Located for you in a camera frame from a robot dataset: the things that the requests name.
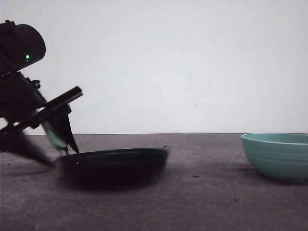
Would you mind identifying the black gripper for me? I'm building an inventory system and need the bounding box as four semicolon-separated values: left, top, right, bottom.
0;72;82;168

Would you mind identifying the black frying pan mint handle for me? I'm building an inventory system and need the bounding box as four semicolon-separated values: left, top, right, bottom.
43;126;169;186

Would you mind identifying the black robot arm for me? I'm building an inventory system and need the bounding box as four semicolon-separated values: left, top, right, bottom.
0;20;82;168

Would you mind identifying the teal ceramic bowl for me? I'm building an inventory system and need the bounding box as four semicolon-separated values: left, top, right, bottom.
241;133;308;183

